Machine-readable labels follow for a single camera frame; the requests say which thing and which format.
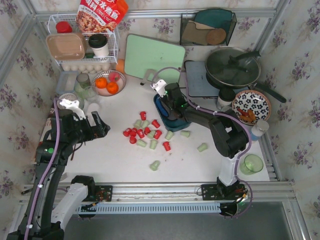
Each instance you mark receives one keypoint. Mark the small white basket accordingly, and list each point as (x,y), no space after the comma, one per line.
(68,96)

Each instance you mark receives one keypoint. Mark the egg tray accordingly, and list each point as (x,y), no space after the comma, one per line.
(91,68)

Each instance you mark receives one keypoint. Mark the orange fruit left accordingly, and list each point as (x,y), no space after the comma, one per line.
(101,83)

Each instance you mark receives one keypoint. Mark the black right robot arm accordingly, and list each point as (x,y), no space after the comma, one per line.
(230,137)

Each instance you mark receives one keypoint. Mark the red capsule top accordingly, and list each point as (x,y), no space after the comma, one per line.
(143,115)

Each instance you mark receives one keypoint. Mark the orange sponge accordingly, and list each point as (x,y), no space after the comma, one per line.
(120,66)

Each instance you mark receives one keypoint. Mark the green capsule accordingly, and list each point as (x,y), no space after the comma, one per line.
(138,124)
(145,124)
(151,134)
(153,144)
(155,165)
(169,135)
(202,147)
(185,133)
(141,143)

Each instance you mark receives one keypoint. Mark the red apple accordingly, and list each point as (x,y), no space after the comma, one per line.
(114,76)

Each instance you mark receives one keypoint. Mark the orange fruit right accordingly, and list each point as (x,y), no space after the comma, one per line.
(112,88)

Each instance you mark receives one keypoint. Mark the clear storage box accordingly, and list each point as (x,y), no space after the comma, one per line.
(66,82)

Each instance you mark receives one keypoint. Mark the orange fruit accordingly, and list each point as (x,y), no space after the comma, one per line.
(112,88)
(101,83)

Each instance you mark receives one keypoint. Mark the grey induction cooker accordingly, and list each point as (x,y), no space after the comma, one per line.
(198,86)

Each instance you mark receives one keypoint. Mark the teal plastic storage basket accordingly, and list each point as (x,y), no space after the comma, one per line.
(172,125)

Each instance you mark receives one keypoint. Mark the black frying pan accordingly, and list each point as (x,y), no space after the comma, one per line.
(225,77)

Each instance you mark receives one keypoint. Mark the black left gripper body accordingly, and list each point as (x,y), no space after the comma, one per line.
(92,127)

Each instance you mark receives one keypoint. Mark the clear plastic cup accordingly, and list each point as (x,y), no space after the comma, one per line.
(229,111)

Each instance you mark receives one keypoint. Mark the green glass jar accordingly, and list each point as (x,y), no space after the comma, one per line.
(83,87)

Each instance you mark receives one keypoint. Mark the green capsule beside basket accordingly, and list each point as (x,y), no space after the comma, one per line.
(169,135)

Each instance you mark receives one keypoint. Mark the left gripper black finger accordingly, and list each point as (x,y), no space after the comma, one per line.
(103,129)
(96,120)

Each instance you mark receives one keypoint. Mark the metal cutting board stand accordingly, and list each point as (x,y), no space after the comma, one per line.
(150,75)

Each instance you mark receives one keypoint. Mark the fruit bowl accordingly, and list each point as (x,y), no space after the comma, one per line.
(103,92)

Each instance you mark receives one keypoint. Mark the green cutting board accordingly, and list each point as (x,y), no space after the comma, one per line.
(143,53)

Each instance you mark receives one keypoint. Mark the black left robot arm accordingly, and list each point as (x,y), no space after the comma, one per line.
(43,220)

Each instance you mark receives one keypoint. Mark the grey cloth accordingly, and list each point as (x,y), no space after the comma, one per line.
(173,109)

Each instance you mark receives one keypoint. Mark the blue cloth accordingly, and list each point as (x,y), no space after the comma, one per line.
(160,107)

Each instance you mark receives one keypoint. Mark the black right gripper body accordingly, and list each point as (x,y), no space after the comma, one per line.
(168,100)

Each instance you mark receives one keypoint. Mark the paper coffee cup black lid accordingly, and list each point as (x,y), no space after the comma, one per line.
(225,98)

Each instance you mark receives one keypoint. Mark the green capsule bottom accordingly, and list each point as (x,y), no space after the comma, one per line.
(155,165)

